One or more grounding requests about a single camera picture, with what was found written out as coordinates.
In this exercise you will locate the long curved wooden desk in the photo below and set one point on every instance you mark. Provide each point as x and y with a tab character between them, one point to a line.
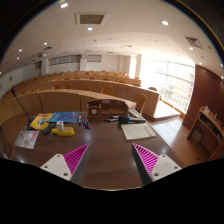
74	95

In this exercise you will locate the yellow book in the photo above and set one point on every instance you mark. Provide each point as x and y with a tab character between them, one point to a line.
41	121

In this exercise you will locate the white notepad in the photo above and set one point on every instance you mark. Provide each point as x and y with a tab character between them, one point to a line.
137	131

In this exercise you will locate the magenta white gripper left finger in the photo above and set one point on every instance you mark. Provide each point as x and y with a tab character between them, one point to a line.
69	166

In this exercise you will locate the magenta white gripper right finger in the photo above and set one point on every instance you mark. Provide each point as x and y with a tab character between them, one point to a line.
151	166

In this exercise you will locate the black remote control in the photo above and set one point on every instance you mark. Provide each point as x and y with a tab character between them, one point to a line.
49	128

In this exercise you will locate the wooden side cabinet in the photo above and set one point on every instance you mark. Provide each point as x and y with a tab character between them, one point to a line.
208	132

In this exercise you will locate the blue marker pen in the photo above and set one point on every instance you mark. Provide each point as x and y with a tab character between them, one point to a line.
80	120

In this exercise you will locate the black handheld microphone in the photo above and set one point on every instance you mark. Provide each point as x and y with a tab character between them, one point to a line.
127	120

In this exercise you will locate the wooden desk organizer box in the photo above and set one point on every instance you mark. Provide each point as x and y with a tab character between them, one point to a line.
106	107

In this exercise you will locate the white paper sheet red print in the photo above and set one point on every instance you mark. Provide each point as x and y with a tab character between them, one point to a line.
27	139

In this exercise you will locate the wooden chair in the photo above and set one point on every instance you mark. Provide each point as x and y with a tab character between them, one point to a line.
140	100

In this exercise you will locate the black gooseneck microphone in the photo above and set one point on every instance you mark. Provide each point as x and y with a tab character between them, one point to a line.
30	118

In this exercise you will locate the blue book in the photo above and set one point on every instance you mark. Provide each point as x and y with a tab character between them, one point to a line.
70	117

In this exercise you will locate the red marker pen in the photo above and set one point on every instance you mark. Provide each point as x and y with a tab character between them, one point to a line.
87	125

